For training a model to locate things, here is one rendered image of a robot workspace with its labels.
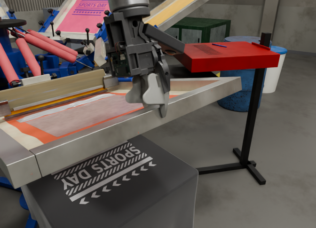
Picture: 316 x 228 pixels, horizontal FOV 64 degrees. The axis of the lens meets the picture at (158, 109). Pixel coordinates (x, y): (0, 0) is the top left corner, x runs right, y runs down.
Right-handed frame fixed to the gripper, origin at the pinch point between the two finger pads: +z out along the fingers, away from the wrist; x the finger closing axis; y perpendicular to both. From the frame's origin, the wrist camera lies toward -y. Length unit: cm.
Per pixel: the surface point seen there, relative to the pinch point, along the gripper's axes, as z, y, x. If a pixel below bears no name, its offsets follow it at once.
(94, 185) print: 24.3, 7.2, -28.5
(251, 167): 106, -153, -75
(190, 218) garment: 48, -19, -17
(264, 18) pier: -34, -613, -289
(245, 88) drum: 58, -253, -137
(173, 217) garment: 40.7, -10.3, -15.7
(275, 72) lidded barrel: 57, -347, -142
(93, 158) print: 20.9, 0.5, -40.7
